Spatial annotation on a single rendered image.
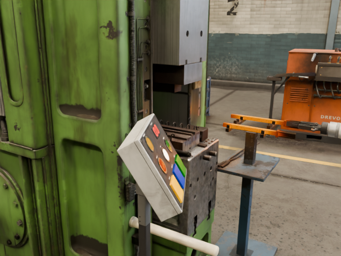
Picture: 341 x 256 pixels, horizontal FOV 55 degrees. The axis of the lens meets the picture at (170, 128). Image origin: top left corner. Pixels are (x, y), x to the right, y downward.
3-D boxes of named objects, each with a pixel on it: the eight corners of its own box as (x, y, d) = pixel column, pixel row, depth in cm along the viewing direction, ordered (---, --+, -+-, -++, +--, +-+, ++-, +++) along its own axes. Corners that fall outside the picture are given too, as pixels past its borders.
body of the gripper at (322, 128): (326, 136, 193) (309, 134, 197) (328, 132, 200) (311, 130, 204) (328, 124, 191) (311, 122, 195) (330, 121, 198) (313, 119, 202)
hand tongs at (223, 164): (254, 141, 252) (255, 140, 251) (260, 143, 249) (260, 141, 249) (216, 166, 205) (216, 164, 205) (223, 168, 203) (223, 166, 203)
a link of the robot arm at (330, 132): (338, 135, 198) (327, 134, 200) (340, 121, 195) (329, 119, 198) (337, 139, 190) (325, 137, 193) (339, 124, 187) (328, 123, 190)
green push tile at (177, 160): (186, 168, 134) (177, 153, 132) (185, 176, 127) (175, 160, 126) (182, 170, 134) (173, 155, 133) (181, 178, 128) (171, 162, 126)
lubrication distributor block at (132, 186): (138, 202, 157) (137, 176, 153) (130, 208, 152) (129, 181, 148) (132, 200, 158) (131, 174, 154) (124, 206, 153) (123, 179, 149)
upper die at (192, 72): (201, 80, 173) (202, 61, 170) (183, 85, 156) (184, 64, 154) (136, 74, 193) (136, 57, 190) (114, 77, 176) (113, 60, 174)
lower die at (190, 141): (199, 144, 183) (199, 129, 181) (182, 155, 166) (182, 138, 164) (137, 132, 203) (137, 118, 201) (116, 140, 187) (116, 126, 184)
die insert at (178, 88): (181, 90, 176) (181, 79, 175) (174, 92, 170) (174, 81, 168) (135, 85, 191) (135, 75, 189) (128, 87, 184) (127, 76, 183)
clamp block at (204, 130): (208, 138, 193) (208, 127, 191) (202, 141, 186) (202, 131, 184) (190, 134, 199) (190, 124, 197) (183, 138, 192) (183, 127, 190)
